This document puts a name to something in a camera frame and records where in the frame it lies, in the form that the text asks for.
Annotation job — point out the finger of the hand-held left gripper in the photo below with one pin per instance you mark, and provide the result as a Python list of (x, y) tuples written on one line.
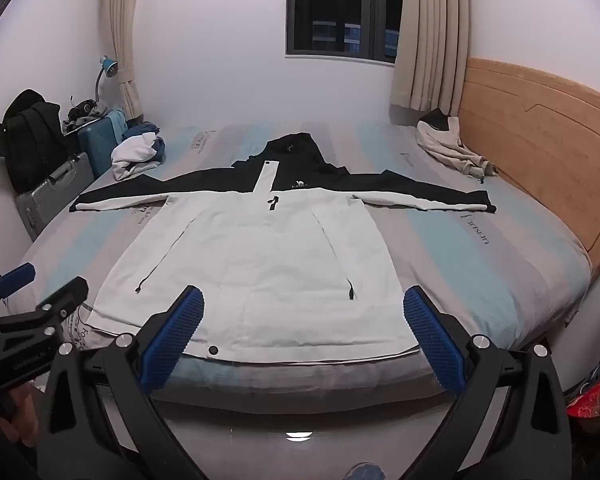
[(62, 302), (15, 276)]

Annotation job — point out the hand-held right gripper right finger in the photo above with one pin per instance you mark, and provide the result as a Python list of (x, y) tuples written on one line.
[(432, 340)]

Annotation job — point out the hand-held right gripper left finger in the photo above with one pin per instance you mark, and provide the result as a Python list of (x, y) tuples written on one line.
[(172, 340)]

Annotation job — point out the white and black jacket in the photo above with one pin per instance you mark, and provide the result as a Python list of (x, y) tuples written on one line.
[(260, 260)]

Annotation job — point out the white and blue clothes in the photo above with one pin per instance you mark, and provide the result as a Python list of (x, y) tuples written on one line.
[(135, 155)]

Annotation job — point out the striped mattress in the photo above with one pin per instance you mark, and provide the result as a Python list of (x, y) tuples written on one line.
[(455, 260)]

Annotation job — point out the silver hard case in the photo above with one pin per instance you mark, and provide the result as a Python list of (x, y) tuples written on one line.
[(50, 195)]

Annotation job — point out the teal suitcase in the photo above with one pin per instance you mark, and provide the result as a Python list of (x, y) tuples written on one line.
[(102, 145)]

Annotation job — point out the red bag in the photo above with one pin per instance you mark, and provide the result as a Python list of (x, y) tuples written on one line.
[(597, 392)]

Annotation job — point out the beige garment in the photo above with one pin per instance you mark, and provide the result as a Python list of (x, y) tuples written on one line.
[(450, 147)]

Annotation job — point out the blue desk lamp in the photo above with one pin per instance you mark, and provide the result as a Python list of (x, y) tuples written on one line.
[(107, 67)]

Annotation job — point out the wooden headboard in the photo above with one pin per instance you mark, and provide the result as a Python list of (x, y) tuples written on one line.
[(540, 125)]

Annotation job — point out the beige curtain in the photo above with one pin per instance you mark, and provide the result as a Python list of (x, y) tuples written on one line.
[(125, 35), (430, 35)]

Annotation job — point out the dark window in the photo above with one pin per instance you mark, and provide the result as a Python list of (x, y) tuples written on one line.
[(345, 7)]

